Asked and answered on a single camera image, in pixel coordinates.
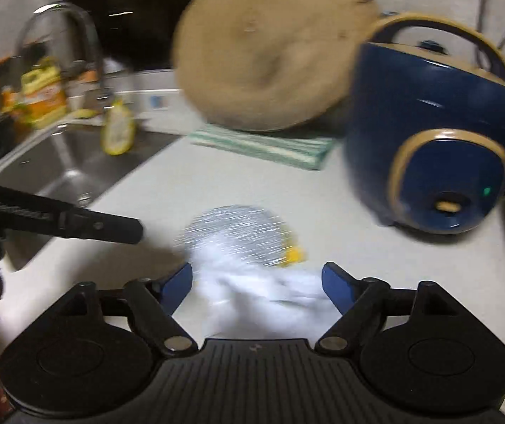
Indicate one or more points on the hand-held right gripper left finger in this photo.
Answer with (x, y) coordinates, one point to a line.
(177, 282)

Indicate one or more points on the white plastic container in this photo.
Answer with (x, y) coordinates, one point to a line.
(164, 101)

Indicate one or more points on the chrome kitchen faucet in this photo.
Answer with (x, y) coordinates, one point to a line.
(91, 44)

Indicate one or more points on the black wok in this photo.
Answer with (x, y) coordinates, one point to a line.
(137, 31)

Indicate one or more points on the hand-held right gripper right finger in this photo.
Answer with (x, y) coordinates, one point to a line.
(336, 285)

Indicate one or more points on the stainless steel sink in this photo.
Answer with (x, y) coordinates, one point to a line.
(71, 159)

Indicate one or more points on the blue rice cooker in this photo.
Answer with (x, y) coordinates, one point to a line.
(411, 97)

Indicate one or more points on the translucent white plastic bag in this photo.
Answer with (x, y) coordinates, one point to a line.
(261, 291)

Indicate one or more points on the yellow-rimmed mesh scrubber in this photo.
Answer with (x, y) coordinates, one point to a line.
(117, 130)

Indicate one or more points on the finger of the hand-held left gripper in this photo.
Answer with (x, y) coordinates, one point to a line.
(102, 226)

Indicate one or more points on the round wooden cutting board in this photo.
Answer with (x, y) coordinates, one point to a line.
(270, 53)

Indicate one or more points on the round silver mat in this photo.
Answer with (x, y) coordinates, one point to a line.
(235, 225)

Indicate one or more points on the yellow dish soap bottle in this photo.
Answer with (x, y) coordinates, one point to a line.
(42, 101)

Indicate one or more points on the green striped cloth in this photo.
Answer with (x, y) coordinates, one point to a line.
(270, 145)

